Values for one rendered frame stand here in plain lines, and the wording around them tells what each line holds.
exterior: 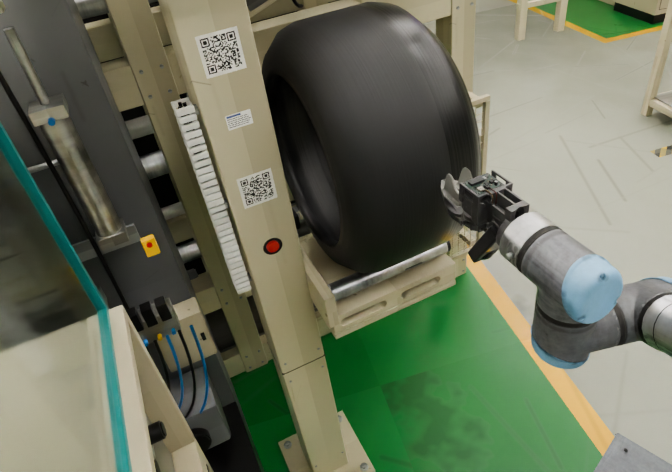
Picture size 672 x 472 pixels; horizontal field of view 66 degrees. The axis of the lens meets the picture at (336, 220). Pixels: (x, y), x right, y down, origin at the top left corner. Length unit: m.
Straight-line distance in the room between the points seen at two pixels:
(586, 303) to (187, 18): 0.75
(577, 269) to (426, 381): 1.48
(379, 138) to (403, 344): 1.47
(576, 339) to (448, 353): 1.44
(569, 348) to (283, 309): 0.71
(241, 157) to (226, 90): 0.14
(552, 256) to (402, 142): 0.34
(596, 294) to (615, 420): 1.45
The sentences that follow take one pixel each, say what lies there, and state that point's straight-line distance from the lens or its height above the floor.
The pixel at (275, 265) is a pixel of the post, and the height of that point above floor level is 1.00.
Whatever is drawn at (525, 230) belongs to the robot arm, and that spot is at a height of 1.28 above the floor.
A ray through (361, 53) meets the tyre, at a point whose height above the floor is 1.46.
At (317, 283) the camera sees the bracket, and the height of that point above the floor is 0.95.
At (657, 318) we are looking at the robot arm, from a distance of 0.89.
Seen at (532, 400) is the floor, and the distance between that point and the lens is 2.19.
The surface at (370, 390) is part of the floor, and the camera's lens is 2.18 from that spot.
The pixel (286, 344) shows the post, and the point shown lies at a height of 0.73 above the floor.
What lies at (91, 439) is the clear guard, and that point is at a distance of 0.59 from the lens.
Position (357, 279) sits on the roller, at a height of 0.92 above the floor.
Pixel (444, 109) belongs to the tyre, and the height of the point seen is 1.35.
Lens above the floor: 1.81
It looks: 37 degrees down
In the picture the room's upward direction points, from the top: 9 degrees counter-clockwise
